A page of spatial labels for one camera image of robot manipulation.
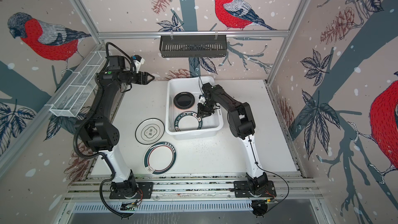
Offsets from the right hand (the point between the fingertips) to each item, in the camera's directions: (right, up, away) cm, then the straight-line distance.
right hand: (199, 117), depth 97 cm
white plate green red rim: (-22, -21, -13) cm, 33 cm away
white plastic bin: (+8, -5, -1) cm, 10 cm away
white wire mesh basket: (-60, +18, -20) cm, 66 cm away
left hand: (-28, +25, -13) cm, 40 cm away
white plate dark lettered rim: (-7, -3, +1) cm, 8 cm away
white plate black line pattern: (-32, -8, -2) cm, 33 cm away
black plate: (-11, +15, +12) cm, 22 cm away
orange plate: (-11, +9, +11) cm, 18 cm away
